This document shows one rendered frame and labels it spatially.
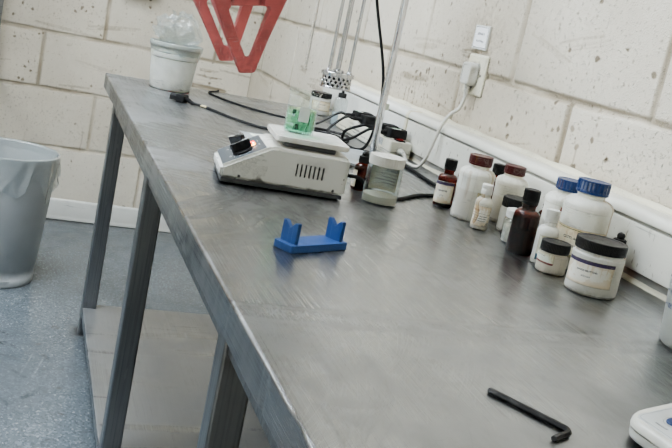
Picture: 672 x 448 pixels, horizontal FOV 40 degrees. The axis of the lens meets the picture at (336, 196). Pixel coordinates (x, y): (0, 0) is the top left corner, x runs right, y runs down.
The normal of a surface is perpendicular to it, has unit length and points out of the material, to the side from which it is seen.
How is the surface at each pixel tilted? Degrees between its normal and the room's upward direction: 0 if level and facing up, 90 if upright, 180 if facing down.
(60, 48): 90
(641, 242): 90
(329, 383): 0
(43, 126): 90
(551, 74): 90
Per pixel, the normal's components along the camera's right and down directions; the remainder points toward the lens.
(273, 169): 0.20, 0.23
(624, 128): -0.93, -0.13
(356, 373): 0.20, -0.96
